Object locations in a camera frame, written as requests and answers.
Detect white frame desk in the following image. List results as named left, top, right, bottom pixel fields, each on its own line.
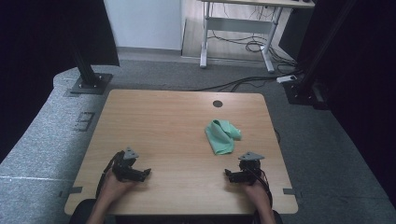
left=198, top=0, right=316, bottom=75

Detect black computer case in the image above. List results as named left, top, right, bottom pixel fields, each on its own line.
left=277, top=7, right=313, bottom=61

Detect white power strip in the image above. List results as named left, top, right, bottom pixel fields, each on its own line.
left=276, top=75, right=298, bottom=84

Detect person's left hand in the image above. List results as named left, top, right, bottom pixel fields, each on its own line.
left=100, top=170, right=138, bottom=204

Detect black metal stand with base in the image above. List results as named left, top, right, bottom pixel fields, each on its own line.
left=282, top=0, right=359, bottom=110
left=69, top=31, right=114, bottom=95

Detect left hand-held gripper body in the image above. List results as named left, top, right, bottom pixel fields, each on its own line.
left=111, top=147, right=143, bottom=183

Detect grey tape strip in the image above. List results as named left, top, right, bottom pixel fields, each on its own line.
left=282, top=188, right=304, bottom=199
left=59, top=186, right=84, bottom=199

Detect black curtain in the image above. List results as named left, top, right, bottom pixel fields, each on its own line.
left=297, top=0, right=396, bottom=208
left=0, top=0, right=120, bottom=163

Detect black cables on floor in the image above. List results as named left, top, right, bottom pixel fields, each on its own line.
left=191, top=69, right=302, bottom=93

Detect grey floor socket plate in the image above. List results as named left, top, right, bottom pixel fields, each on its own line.
left=72, top=111, right=96, bottom=133

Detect person's right hand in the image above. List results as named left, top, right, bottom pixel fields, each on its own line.
left=241, top=179, right=269, bottom=207

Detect black chair armrest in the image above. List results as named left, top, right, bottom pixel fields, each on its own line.
left=253, top=209, right=285, bottom=224
left=68, top=199, right=98, bottom=224

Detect green cloth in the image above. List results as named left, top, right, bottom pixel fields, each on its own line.
left=205, top=119, right=243, bottom=156

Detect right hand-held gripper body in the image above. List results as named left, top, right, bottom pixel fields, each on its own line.
left=238, top=151, right=265, bottom=184

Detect tangled black cables under desk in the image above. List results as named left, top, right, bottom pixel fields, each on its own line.
left=207, top=3, right=297, bottom=68

